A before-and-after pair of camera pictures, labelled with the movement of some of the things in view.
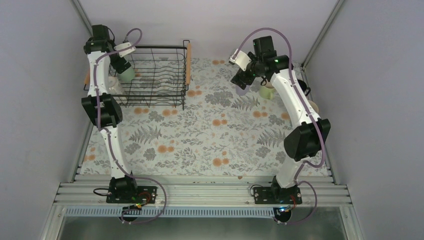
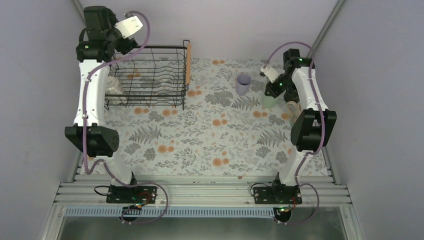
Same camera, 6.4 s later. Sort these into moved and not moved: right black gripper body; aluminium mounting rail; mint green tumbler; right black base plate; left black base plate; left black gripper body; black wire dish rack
Moved: left black gripper body; mint green tumbler; right black gripper body
Not moved: aluminium mounting rail; black wire dish rack; right black base plate; left black base plate
